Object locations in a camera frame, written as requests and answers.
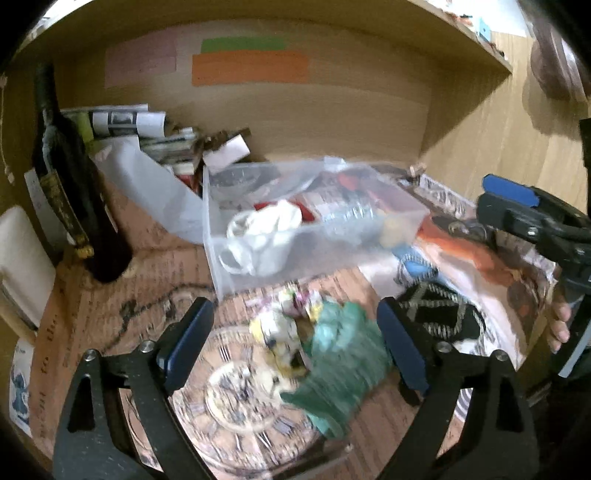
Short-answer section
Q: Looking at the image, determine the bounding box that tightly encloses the white drawstring pouch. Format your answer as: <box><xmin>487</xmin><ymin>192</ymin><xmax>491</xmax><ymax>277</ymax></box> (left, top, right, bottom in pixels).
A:
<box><xmin>218</xmin><ymin>210</ymin><xmax>301</xmax><ymax>277</ymax></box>

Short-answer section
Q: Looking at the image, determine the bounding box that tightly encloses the pink satin curtain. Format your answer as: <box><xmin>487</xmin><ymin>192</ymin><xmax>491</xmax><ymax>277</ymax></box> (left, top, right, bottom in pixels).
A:
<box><xmin>522</xmin><ymin>1</ymin><xmax>590</xmax><ymax>103</ymax></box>

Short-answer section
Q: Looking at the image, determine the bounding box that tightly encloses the green knit glove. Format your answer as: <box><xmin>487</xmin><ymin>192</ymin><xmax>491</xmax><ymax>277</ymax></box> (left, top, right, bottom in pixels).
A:
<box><xmin>280</xmin><ymin>301</ymin><xmax>393</xmax><ymax>439</ymax></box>

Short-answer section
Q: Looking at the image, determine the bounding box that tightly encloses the red velvet pouch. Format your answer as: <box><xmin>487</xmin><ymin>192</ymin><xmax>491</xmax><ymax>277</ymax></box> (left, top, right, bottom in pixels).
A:
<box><xmin>253</xmin><ymin>200</ymin><xmax>317</xmax><ymax>226</ymax></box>

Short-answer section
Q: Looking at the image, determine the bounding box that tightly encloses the floral yellow white scrunchie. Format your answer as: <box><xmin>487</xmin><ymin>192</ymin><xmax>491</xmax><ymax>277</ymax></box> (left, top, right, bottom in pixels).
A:
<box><xmin>249</xmin><ymin>283</ymin><xmax>325</xmax><ymax>378</ymax></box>

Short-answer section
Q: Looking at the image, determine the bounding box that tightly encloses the yellow sponge block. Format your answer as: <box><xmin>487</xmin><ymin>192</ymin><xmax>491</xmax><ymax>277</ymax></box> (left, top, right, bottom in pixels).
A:
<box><xmin>379</xmin><ymin>217</ymin><xmax>416</xmax><ymax>249</ymax></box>

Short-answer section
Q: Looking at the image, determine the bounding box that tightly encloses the orange sticky note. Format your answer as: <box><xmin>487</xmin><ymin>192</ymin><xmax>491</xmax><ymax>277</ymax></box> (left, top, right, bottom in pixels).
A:
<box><xmin>191</xmin><ymin>50</ymin><xmax>310</xmax><ymax>87</ymax></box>

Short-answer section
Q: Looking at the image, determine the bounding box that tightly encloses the small white paper box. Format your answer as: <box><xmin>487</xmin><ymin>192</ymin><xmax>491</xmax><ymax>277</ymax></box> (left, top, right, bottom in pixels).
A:
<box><xmin>202</xmin><ymin>134</ymin><xmax>250</xmax><ymax>174</ymax></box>

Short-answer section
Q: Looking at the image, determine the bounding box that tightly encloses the dark wine bottle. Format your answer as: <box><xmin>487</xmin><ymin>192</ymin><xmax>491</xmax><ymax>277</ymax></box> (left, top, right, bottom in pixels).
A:
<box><xmin>32</xmin><ymin>62</ymin><xmax>132</xmax><ymax>284</ymax></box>

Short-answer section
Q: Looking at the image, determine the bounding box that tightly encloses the silver foil plastic bag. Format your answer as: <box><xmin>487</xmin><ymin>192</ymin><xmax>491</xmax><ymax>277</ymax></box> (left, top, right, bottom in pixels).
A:
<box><xmin>317</xmin><ymin>202</ymin><xmax>375</xmax><ymax>222</ymax></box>

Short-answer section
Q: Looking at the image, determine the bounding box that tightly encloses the person's right hand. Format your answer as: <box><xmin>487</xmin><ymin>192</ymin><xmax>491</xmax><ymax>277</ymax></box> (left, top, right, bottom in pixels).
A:
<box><xmin>546</xmin><ymin>299</ymin><xmax>571</xmax><ymax>354</ymax></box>

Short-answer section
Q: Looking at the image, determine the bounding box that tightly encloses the blue cartoon sticker card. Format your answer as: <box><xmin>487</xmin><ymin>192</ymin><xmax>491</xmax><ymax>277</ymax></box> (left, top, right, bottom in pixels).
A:
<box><xmin>8</xmin><ymin>339</ymin><xmax>34</xmax><ymax>438</ymax></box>

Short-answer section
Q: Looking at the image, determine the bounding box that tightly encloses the black white braided bracelet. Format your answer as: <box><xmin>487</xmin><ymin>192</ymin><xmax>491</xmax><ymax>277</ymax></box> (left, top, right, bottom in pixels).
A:
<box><xmin>393</xmin><ymin>253</ymin><xmax>440</xmax><ymax>285</ymax></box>

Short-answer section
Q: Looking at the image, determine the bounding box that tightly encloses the white cream mug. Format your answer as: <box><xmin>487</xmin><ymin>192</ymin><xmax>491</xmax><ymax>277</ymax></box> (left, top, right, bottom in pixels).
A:
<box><xmin>1</xmin><ymin>205</ymin><xmax>56</xmax><ymax>345</ymax></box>

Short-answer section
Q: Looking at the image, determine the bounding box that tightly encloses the green sticky note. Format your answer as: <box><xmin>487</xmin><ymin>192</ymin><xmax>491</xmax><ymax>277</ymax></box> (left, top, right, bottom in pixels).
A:
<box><xmin>200</xmin><ymin>36</ymin><xmax>287</xmax><ymax>54</ymax></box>

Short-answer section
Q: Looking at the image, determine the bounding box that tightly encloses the white paper sheet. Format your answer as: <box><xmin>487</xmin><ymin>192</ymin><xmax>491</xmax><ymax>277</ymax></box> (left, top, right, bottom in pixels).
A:
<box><xmin>89</xmin><ymin>136</ymin><xmax>204</xmax><ymax>245</ymax></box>

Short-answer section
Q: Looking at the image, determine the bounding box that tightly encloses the black chain-print scrunchie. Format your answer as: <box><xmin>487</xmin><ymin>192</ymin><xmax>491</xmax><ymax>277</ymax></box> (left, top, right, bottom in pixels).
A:
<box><xmin>398</xmin><ymin>281</ymin><xmax>486</xmax><ymax>343</ymax></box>

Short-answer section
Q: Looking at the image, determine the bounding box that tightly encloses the stack of magazines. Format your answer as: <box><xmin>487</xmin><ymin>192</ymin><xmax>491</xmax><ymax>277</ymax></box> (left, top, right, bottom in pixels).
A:
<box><xmin>61</xmin><ymin>104</ymin><xmax>200</xmax><ymax>165</ymax></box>

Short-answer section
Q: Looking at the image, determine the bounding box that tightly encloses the clear plastic storage bin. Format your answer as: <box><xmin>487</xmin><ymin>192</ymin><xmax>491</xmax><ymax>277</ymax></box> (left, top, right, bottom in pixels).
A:
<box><xmin>202</xmin><ymin>157</ymin><xmax>429</xmax><ymax>298</ymax></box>

